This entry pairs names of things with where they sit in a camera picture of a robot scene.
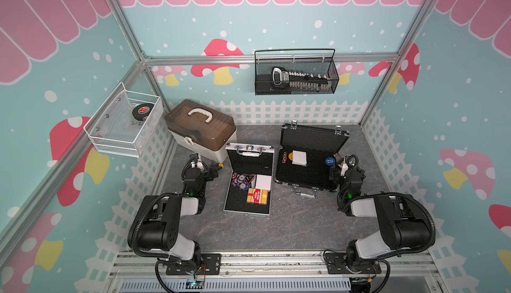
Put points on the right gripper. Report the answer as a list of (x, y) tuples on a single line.
[(342, 182)]

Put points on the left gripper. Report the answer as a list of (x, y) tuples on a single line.
[(213, 173)]

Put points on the silver poker set case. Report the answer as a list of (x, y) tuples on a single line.
[(248, 159)]

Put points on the black poker set case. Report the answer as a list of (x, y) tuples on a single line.
[(319, 143)]

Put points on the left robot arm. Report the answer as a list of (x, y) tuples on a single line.
[(155, 230)]

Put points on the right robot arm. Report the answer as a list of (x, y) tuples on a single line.
[(405, 226)]

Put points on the purple poker chips pile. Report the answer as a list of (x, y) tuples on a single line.
[(243, 181)]

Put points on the socket bit set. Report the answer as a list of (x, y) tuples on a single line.
[(284, 79)]

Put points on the blue round dealer chip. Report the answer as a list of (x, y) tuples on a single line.
[(330, 161)]

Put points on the brown lid white toolbox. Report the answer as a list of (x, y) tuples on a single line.
[(201, 129)]

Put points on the red orange card box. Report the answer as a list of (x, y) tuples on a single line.
[(258, 196)]

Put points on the white card deck box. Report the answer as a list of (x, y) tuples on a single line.
[(263, 182)]

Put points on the black tape roll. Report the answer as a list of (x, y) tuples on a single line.
[(142, 111)]

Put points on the white wire wall basket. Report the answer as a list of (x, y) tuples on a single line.
[(113, 130)]

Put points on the black wire wall basket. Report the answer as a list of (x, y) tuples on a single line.
[(319, 62)]

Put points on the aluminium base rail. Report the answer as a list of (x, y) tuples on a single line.
[(275, 271)]

